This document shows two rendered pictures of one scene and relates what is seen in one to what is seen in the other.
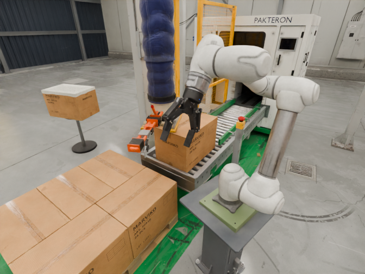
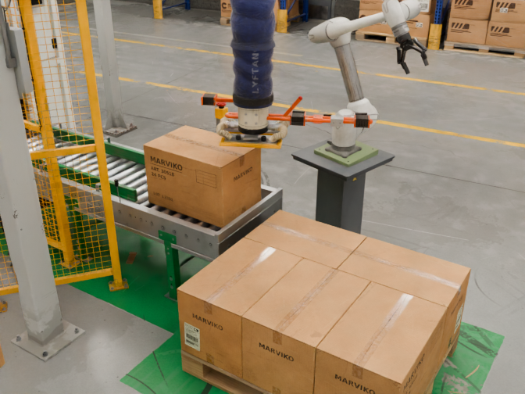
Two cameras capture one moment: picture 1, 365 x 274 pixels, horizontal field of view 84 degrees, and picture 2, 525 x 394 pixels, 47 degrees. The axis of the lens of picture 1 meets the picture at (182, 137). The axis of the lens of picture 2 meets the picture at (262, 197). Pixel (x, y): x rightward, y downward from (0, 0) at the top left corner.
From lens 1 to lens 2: 3.80 m
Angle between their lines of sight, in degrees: 79
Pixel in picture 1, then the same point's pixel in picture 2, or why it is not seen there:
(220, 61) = (412, 10)
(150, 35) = (271, 14)
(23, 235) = (408, 313)
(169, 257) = not seen: hidden behind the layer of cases
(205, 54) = (405, 9)
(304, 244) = (300, 196)
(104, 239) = (388, 248)
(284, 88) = not seen: hidden behind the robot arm
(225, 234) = (381, 158)
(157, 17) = not seen: outside the picture
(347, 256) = (309, 179)
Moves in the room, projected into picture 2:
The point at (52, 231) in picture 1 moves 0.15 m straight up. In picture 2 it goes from (393, 290) to (396, 265)
